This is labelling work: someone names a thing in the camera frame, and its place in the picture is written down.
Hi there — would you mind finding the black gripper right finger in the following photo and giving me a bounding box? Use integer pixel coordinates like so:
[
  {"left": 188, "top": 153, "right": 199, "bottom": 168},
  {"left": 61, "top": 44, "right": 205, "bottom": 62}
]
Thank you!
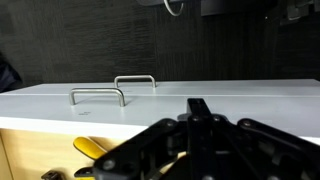
[{"left": 199, "top": 98, "right": 320, "bottom": 180}]

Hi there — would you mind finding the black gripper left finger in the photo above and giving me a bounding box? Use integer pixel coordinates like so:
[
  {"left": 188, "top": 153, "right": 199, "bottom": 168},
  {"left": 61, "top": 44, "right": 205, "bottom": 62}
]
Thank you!
[{"left": 93, "top": 98, "right": 201, "bottom": 180}]

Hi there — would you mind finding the shallow white wooden drawer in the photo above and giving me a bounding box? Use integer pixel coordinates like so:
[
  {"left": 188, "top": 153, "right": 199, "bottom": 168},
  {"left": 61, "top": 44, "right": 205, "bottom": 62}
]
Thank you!
[{"left": 0, "top": 87, "right": 320, "bottom": 180}]

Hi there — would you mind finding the deep white wooden drawer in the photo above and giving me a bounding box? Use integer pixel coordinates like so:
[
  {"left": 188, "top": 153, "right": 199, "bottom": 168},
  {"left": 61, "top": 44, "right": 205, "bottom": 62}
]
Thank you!
[{"left": 23, "top": 75, "right": 320, "bottom": 98}]

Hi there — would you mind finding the black strap clip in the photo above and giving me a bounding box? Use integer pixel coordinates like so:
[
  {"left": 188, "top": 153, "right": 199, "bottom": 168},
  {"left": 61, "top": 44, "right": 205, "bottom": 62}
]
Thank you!
[{"left": 40, "top": 169, "right": 65, "bottom": 180}]

